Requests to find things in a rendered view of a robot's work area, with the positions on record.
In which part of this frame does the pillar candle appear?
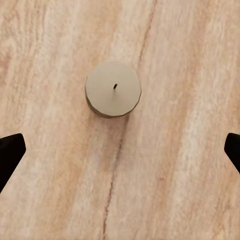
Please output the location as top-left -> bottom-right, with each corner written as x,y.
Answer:
84,60 -> 142,119

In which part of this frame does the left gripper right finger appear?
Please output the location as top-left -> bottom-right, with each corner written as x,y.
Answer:
224,133 -> 240,173

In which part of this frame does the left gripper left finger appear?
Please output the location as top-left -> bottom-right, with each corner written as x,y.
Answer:
0,133 -> 26,193

